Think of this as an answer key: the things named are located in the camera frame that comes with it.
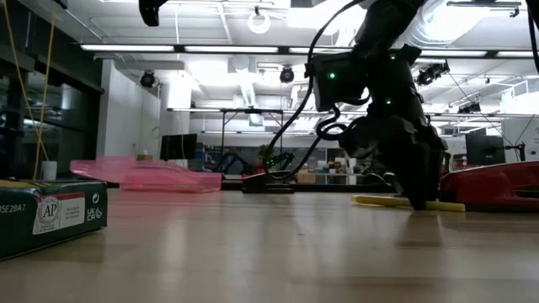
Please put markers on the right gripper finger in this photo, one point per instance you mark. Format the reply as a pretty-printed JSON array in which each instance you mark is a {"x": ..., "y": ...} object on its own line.
[
  {"x": 414, "y": 177},
  {"x": 433, "y": 172}
]

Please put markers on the yellow highlighter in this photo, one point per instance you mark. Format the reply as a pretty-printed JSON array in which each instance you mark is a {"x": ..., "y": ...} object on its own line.
[{"x": 379, "y": 201}]

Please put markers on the pink transparent pencil case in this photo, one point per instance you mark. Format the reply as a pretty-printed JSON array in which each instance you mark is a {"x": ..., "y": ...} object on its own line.
[{"x": 168, "y": 179}]

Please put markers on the green crayon box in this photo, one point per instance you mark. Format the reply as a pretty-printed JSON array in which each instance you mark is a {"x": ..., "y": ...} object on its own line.
[{"x": 50, "y": 219}]

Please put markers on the black background robot arm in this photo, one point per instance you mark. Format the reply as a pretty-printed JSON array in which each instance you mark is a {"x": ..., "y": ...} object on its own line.
[
  {"x": 284, "y": 162},
  {"x": 233, "y": 162}
]

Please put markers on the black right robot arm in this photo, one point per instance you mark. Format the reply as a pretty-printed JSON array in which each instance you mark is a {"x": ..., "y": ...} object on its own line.
[{"x": 387, "y": 84}]

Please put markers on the long ceiling light strip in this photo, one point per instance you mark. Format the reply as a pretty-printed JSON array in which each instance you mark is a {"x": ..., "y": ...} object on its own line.
[{"x": 126, "y": 48}]

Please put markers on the black monitor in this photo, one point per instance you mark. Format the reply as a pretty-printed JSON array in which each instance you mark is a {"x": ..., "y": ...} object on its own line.
[
  {"x": 178, "y": 146},
  {"x": 484, "y": 149}
]

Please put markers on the red stapler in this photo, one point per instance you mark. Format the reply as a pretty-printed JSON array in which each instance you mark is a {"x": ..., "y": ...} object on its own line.
[{"x": 492, "y": 185}]

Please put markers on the black ceiling dome lamp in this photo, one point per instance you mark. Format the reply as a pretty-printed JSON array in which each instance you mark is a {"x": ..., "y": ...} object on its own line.
[
  {"x": 286, "y": 75},
  {"x": 147, "y": 79}
]

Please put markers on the cluttered background workbench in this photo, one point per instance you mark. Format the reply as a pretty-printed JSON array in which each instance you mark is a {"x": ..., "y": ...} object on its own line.
[{"x": 328, "y": 168}]

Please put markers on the black track light cluster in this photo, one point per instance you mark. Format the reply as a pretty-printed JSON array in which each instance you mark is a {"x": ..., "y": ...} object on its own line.
[
  {"x": 433, "y": 72},
  {"x": 469, "y": 108}
]

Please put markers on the green background plant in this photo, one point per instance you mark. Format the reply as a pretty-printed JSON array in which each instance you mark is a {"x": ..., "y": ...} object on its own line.
[{"x": 265, "y": 151}]

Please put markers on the black stapler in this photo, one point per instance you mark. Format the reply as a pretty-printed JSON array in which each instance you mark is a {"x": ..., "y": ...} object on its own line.
[{"x": 265, "y": 183}]

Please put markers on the cardboard box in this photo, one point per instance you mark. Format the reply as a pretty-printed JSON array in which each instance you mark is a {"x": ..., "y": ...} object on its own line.
[{"x": 144, "y": 157}]

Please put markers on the white bucket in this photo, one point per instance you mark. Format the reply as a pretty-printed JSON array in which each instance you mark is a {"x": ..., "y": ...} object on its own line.
[{"x": 48, "y": 170}]

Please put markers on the black aluminium table frame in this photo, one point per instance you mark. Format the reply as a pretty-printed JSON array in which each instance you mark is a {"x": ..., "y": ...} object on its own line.
[{"x": 328, "y": 188}]

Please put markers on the black monitor mount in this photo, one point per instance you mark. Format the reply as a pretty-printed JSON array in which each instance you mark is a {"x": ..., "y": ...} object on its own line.
[{"x": 522, "y": 151}]

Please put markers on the black overhead rig frame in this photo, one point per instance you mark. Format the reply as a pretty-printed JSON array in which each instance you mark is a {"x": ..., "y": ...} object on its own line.
[{"x": 252, "y": 111}]

